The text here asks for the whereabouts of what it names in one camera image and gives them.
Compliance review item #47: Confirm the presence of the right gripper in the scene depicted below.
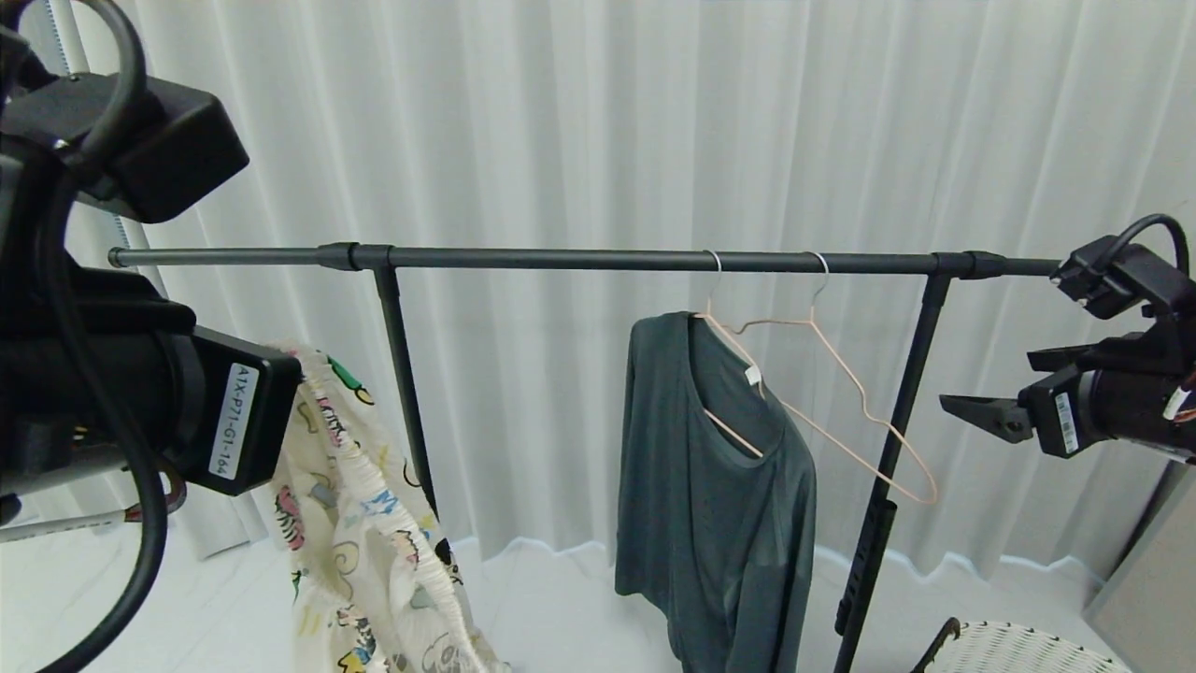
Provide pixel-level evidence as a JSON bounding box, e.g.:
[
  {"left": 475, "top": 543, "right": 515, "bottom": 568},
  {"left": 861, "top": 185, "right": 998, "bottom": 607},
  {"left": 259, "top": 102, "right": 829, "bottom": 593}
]
[{"left": 939, "top": 342, "right": 1165, "bottom": 461}]

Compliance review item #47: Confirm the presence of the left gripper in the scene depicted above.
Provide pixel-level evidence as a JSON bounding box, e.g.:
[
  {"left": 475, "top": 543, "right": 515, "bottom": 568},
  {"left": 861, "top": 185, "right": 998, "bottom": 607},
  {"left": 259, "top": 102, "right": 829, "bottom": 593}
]
[{"left": 0, "top": 271, "right": 303, "bottom": 496}]

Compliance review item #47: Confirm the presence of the pink clothes hanger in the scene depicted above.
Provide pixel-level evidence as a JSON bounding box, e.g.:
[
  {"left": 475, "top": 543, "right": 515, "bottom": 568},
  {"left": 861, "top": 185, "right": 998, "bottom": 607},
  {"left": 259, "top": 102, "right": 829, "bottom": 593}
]
[
  {"left": 691, "top": 251, "right": 769, "bottom": 461},
  {"left": 727, "top": 252, "right": 940, "bottom": 508}
]

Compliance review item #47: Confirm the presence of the cream printed garment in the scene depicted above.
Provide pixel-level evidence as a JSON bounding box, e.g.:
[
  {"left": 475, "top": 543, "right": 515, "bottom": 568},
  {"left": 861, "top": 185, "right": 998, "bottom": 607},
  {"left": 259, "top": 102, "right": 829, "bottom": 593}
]
[{"left": 269, "top": 341, "right": 510, "bottom": 673}]

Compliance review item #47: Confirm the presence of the dark grey sleeveless top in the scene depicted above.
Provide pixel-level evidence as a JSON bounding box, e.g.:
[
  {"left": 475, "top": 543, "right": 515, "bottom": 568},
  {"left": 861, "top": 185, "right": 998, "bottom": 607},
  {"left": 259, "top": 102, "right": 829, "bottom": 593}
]
[{"left": 615, "top": 311, "right": 819, "bottom": 673}]

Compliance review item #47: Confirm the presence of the white laundry basket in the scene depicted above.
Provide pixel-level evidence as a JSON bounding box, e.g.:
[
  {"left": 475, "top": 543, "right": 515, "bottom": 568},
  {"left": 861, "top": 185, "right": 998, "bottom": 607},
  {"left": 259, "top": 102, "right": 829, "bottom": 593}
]
[{"left": 911, "top": 617, "right": 1132, "bottom": 673}]

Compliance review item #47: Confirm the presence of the black clothes rack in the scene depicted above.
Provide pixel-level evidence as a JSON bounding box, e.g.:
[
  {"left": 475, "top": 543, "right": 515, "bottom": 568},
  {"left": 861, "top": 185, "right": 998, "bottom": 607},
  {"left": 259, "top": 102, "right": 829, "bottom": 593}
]
[{"left": 107, "top": 243, "right": 1066, "bottom": 673}]

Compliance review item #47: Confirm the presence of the black cable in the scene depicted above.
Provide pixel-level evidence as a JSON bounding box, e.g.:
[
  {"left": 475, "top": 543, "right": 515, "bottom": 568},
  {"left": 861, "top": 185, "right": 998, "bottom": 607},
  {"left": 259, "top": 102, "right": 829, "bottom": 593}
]
[
  {"left": 0, "top": 0, "right": 169, "bottom": 673},
  {"left": 1089, "top": 213, "right": 1192, "bottom": 277}
]

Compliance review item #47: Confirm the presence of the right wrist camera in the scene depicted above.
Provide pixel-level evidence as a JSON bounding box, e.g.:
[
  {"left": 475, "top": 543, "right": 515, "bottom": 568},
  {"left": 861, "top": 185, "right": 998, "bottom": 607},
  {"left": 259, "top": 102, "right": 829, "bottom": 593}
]
[{"left": 1048, "top": 234, "right": 1196, "bottom": 375}]

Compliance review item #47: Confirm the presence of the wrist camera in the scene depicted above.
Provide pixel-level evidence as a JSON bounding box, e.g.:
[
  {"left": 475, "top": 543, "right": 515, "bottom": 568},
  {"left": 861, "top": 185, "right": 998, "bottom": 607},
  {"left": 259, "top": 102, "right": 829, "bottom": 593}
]
[
  {"left": 1048, "top": 234, "right": 1196, "bottom": 375},
  {"left": 0, "top": 75, "right": 251, "bottom": 225}
]

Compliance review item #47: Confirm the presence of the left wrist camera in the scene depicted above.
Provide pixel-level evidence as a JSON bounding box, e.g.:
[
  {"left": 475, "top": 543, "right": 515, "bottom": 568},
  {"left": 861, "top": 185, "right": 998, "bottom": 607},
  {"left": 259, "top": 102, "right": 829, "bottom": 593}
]
[{"left": 0, "top": 75, "right": 251, "bottom": 225}]

